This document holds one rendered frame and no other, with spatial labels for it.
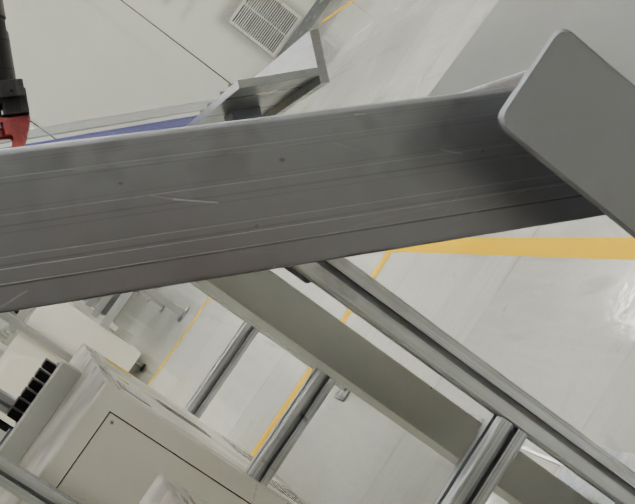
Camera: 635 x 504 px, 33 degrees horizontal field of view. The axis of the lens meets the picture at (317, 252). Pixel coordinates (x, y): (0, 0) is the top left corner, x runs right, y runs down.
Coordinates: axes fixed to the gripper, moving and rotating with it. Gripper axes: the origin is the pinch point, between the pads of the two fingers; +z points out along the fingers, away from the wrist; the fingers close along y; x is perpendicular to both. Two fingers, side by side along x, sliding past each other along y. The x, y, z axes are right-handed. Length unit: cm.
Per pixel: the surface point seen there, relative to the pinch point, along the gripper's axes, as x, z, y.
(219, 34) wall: 181, -129, -761
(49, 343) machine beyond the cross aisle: 6, 61, -446
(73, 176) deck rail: 3.5, 0.7, 49.1
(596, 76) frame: 24, 0, 53
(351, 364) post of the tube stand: 40, 26, -41
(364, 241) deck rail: 15, 5, 49
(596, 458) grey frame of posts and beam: 62, 40, -21
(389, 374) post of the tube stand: 45, 29, -41
